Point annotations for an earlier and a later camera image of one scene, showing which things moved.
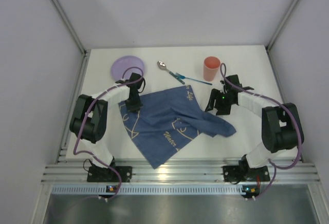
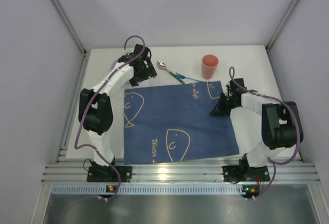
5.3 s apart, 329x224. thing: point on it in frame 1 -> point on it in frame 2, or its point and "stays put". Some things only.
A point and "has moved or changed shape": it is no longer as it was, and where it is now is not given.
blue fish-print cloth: (167, 123) has moved or changed shape
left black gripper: (133, 105) -> (143, 74)
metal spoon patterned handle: (162, 66) stays put
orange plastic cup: (211, 65) stays put
